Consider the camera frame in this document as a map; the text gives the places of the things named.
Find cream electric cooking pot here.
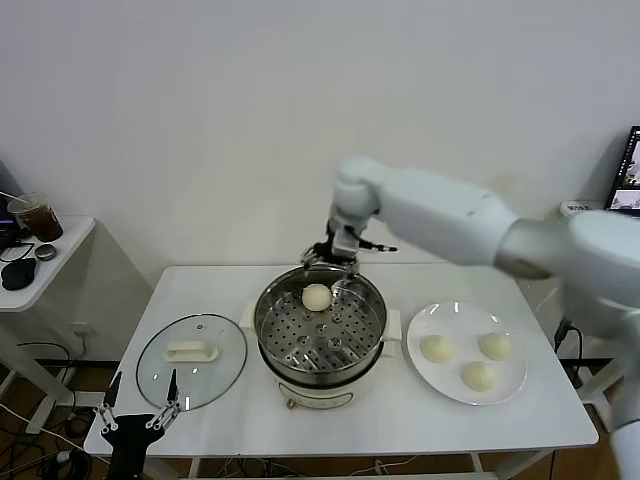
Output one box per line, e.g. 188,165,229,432
242,324,401,412

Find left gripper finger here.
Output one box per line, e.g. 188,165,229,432
93,370,123,435
145,368,182,431

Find black floor cable loop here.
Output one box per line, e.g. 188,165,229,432
17,341,77,416

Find laptop with lit screen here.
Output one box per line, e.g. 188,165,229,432
603,125,640,219

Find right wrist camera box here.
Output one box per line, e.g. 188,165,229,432
331,225,362,258

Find white steamed baozi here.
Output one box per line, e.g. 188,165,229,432
478,332,513,360
460,361,496,392
419,334,454,364
301,283,333,314

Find thin black desk cable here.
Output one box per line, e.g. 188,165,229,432
0,240,37,265

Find white round plate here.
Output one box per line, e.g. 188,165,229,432
405,300,528,406

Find white side table rounded corner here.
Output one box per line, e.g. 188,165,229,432
0,216,97,436

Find black cable with adapter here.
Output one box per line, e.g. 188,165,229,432
553,319,584,391

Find white side table with label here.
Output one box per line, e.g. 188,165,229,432
557,200,626,434

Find dark laptop purple glow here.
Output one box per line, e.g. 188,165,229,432
0,159,32,251

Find glass lid cream handle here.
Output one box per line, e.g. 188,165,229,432
135,313,249,412

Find plastic cup iced coffee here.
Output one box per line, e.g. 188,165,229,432
10,192,65,243

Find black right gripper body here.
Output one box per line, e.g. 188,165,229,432
313,238,359,267

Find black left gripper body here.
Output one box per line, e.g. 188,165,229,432
99,413,164,480

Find black computer mouse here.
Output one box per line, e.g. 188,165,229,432
1,258,40,292

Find stainless steel steamer basket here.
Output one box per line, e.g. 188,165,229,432
238,265,402,375

